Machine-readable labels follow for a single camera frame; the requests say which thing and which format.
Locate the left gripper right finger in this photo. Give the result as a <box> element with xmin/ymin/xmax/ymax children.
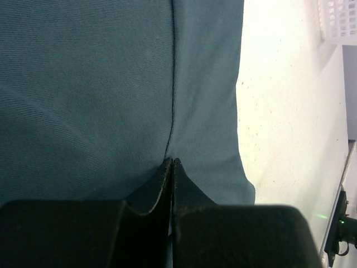
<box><xmin>172</xmin><ymin>159</ymin><xmax>321</xmax><ymax>267</ymax></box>

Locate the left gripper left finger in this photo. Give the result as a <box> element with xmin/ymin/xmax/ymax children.
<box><xmin>1</xmin><ymin>159</ymin><xmax>172</xmax><ymax>267</ymax></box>

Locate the grey-blue t-shirt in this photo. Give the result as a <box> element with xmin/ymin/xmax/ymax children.
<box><xmin>0</xmin><ymin>0</ymin><xmax>256</xmax><ymax>268</ymax></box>

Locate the white plastic basket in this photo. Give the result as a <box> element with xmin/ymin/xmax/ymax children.
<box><xmin>318</xmin><ymin>0</ymin><xmax>356</xmax><ymax>46</ymax></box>

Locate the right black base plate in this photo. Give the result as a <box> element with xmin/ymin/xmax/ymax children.
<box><xmin>324</xmin><ymin>190</ymin><xmax>356</xmax><ymax>267</ymax></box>

